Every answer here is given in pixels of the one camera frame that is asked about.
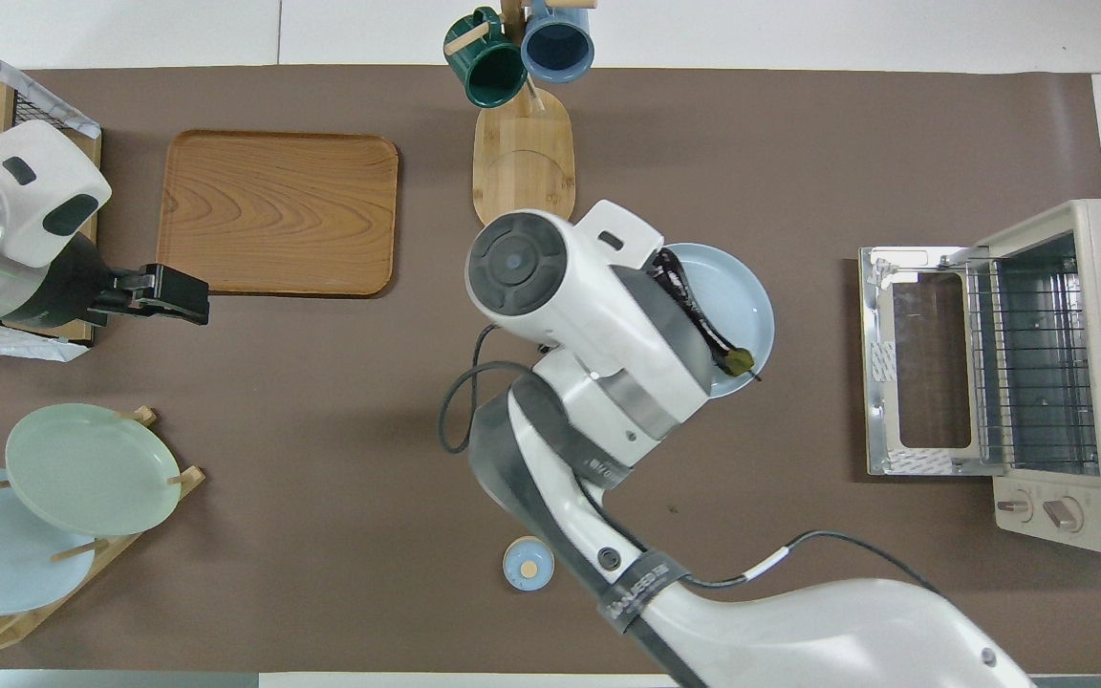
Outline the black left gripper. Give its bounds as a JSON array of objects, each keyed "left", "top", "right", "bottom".
[{"left": 20, "top": 234, "right": 210, "bottom": 331}]

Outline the dark purple eggplant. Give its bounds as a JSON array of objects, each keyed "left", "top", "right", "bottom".
[{"left": 654, "top": 248, "right": 762, "bottom": 383}]

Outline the glass oven door with handle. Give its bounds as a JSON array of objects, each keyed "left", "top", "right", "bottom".
[{"left": 858, "top": 246, "right": 991, "bottom": 477}]

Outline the brown wooden tray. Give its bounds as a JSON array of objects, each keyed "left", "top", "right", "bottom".
[{"left": 156, "top": 129, "right": 399, "bottom": 297}]

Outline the wooden plate rack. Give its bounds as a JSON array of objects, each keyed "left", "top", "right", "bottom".
[{"left": 0, "top": 406, "right": 206, "bottom": 660}]

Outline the pale green racked plate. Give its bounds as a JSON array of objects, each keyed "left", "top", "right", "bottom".
[{"left": 5, "top": 402, "right": 183, "bottom": 537}]

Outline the brown table mat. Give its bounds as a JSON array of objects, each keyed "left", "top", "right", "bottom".
[{"left": 0, "top": 65, "right": 1101, "bottom": 675}]

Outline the wooden mug tree stand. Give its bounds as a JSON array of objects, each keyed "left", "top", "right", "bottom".
[{"left": 443, "top": 0, "right": 599, "bottom": 230}]

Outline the dark green ceramic mug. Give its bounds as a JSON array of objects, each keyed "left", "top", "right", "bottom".
[{"left": 443, "top": 8, "right": 528, "bottom": 108}]

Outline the small blue dome bell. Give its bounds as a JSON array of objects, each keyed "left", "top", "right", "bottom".
[{"left": 503, "top": 536, "right": 555, "bottom": 591}]

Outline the blue ceramic mug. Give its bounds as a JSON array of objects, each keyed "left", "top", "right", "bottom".
[{"left": 520, "top": 0, "right": 596, "bottom": 84}]

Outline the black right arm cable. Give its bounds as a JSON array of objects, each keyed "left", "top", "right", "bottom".
[{"left": 441, "top": 325, "right": 943, "bottom": 598}]

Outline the metal wire oven rack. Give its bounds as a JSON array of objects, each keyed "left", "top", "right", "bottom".
[{"left": 966, "top": 256, "right": 1101, "bottom": 474}]

